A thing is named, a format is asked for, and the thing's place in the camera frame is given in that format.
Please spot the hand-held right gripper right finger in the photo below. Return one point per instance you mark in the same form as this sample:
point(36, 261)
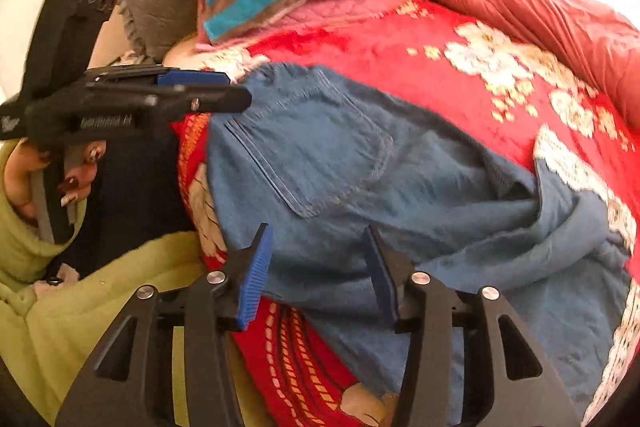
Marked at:
point(382, 282)

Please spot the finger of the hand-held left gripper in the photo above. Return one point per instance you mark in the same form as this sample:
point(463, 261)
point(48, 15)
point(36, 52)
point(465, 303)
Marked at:
point(190, 78)
point(220, 99)

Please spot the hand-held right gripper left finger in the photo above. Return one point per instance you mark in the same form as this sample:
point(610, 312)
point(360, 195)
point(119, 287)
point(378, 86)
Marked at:
point(255, 282)

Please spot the blue denim pants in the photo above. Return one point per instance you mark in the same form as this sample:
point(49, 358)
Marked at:
point(325, 157)

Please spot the person's left hand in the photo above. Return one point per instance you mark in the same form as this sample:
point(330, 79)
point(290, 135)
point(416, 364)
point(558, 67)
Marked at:
point(80, 179)

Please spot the person's black garment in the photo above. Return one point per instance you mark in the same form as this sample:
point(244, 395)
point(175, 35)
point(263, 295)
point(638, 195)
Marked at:
point(135, 187)

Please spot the pink quilted pillow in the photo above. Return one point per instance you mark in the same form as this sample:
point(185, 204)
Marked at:
point(340, 9)

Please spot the red floral blanket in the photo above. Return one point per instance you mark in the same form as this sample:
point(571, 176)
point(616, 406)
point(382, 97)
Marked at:
point(400, 57)

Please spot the person's green fleece robe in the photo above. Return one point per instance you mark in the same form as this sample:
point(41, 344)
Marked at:
point(75, 332)

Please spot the salmon red duvet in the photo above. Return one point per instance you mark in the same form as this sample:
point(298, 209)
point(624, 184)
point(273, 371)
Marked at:
point(525, 7)

